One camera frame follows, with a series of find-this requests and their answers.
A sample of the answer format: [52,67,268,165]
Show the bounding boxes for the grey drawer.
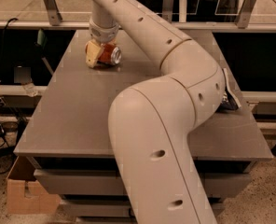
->
[34,169,252,198]
[60,199,226,220]

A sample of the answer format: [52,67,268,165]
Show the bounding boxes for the clear plastic water bottle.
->
[21,78,38,97]

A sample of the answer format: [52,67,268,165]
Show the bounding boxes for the red coke can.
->
[98,44,122,65]

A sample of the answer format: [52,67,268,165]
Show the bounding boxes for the right metal bracket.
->
[235,0,256,29]

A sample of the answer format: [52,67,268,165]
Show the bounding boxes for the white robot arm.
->
[92,0,225,224]

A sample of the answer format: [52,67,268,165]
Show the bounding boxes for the top grey drawer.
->
[34,169,252,198]

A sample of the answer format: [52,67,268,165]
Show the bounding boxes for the metal bracket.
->
[235,0,256,29]
[43,0,62,26]
[162,0,173,22]

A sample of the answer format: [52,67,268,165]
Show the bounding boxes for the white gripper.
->
[85,19,118,68]

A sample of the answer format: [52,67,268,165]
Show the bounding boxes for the grey drawer cabinet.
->
[16,31,271,224]

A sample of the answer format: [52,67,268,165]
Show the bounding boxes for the middle metal bracket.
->
[162,0,173,22]

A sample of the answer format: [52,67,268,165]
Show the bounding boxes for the left metal bracket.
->
[43,0,62,26]

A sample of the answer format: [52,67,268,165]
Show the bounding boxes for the black cable on left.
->
[0,17,20,107]

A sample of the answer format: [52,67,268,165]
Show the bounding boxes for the brown cardboard box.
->
[7,157,60,215]

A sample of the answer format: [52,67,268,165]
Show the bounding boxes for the blue kettle chips bag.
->
[220,67,242,110]

